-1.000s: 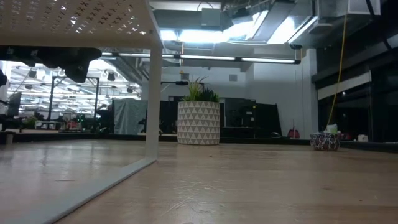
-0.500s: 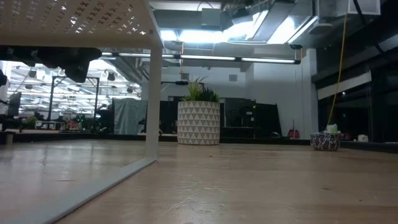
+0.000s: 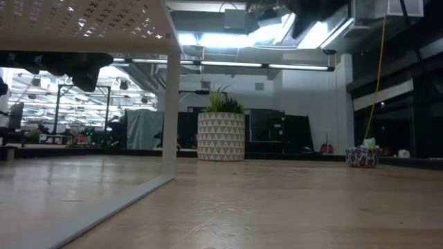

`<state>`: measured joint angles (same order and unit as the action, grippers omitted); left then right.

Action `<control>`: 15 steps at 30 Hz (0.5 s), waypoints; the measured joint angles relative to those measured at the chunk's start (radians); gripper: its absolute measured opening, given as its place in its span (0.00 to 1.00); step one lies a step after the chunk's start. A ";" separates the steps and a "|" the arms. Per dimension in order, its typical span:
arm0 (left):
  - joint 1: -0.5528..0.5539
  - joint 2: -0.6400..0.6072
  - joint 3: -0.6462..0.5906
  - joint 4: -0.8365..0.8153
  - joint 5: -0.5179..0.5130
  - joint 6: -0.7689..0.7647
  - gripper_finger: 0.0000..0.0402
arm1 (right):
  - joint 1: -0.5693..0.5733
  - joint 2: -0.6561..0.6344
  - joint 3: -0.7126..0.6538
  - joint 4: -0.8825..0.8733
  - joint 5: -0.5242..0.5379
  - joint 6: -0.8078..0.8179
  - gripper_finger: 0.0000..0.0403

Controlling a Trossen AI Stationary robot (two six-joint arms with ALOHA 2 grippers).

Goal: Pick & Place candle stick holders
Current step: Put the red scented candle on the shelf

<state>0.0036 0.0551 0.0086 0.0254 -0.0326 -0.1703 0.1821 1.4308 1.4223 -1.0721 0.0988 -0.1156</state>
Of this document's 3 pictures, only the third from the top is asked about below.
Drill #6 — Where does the black metal rig frame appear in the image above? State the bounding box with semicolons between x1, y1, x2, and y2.
53;84;112;146

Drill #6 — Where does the person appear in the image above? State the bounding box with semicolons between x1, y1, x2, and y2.
107;116;127;149

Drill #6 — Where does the yellow cable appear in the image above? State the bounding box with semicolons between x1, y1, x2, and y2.
365;15;388;139

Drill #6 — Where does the red object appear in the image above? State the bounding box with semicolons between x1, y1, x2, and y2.
318;133;335;155

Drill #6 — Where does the black cabinet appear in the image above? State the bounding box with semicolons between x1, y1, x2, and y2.
247;109;313;155

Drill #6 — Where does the long LED light bar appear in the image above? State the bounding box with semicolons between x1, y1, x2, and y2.
112;57;335;73

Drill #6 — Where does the dark background monitor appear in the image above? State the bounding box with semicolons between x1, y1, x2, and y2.
8;102;25;131

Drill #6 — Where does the white perforated metal shelf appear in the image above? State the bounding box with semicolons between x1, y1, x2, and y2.
0;0;183;249

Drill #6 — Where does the black aluminium table frame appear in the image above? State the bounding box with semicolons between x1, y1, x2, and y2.
0;147;443;170

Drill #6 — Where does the purple patterned round tin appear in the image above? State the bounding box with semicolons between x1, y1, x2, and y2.
345;147;381;169

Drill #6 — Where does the plant in triangle-patterned pot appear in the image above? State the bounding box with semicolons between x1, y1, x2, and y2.
197;84;246;163

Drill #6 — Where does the grey covered cabinet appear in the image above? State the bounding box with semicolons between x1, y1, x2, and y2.
123;109;165;150

